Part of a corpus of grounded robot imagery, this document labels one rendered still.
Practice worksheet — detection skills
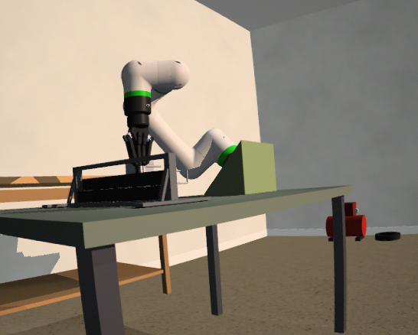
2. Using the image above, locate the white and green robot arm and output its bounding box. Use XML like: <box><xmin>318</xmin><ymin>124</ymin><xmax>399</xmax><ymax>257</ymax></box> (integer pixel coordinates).
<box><xmin>121</xmin><ymin>60</ymin><xmax>237</xmax><ymax>180</ymax></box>

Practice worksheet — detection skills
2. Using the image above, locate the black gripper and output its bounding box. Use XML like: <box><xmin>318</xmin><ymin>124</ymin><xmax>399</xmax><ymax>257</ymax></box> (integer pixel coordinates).
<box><xmin>122</xmin><ymin>114</ymin><xmax>154</xmax><ymax>173</ymax></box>

